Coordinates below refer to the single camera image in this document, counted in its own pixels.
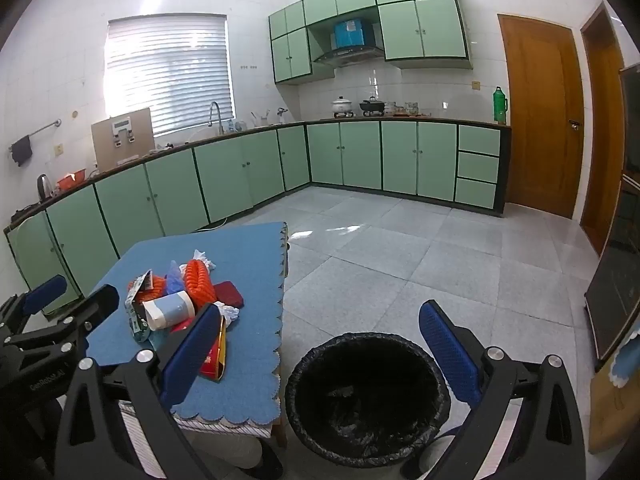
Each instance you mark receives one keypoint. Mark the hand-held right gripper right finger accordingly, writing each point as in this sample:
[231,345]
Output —
[445,345]

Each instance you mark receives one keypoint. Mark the wooden door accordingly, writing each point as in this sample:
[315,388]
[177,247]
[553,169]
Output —
[602,135]
[542,120]

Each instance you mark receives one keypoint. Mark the green thermos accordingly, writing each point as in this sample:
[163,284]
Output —
[500,107]

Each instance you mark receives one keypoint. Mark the white tissue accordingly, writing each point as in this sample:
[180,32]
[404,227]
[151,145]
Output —
[229,312]
[202,256]

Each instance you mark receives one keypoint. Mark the utensil holder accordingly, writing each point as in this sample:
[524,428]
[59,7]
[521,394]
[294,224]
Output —
[260,120]

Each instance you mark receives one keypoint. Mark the seasoning jar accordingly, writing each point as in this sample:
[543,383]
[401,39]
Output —
[391,108]
[411,108]

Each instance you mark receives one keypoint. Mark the blue white tissue pack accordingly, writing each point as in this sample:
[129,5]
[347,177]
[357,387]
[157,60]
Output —
[170,310]

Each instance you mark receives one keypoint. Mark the blue scalloped tablecloth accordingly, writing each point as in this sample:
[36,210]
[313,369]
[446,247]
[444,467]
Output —
[240,260]

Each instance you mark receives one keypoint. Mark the striped under cloth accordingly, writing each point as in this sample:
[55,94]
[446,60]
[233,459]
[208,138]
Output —
[145,440]

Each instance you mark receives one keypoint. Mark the wooden table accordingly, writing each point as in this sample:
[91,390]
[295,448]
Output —
[280,410]

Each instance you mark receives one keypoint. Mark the blue box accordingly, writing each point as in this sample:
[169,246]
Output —
[350,34]

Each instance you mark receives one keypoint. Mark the red yellow packet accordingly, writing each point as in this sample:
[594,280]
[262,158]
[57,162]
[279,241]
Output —
[215,355]

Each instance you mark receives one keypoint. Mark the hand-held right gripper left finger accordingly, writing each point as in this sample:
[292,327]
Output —
[192,355]

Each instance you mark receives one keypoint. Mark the green base cabinets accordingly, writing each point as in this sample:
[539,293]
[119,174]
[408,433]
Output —
[360,155]

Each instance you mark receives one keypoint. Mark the orange basin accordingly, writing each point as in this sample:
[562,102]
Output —
[70,181]

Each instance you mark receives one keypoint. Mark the white cooking pot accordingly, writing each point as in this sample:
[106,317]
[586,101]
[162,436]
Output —
[342,106]

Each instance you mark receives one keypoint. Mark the steel electric kettle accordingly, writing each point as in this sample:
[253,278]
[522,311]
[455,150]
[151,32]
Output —
[44,187]

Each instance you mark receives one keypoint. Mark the dark towel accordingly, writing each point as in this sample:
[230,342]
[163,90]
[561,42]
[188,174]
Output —
[22,151]

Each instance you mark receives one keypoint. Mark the black trash bin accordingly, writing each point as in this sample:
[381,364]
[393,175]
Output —
[365,400]

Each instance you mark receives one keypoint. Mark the black wok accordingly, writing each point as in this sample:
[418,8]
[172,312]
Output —
[371,106]

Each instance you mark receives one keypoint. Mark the steel towel rail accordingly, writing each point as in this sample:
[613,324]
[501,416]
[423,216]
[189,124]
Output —
[45,127]

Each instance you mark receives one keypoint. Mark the steel faucet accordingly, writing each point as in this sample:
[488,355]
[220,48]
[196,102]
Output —
[214,110]

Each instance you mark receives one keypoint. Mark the green wall cabinets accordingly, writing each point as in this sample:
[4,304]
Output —
[440,25]

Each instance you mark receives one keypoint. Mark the white window blind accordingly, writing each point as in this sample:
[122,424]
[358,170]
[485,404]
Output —
[170,75]

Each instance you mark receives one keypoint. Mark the blue plastic bag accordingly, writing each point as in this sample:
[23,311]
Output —
[174,280]

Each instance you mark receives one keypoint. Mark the blue cloth with scalloped trim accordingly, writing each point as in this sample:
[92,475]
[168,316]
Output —
[625,360]

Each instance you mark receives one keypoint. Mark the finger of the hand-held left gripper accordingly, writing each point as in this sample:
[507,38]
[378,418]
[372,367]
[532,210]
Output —
[95,305]
[45,292]

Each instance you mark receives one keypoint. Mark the brown cardboard box with label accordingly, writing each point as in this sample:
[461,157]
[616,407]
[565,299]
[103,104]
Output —
[122,147]

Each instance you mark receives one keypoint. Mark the dark glass cabinet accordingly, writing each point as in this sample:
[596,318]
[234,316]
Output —
[617,270]

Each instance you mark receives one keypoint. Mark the steel range hood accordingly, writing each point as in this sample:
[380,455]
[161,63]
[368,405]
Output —
[350,54]

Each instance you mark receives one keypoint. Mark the green white snack wrapper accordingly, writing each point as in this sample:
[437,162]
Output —
[135,317]

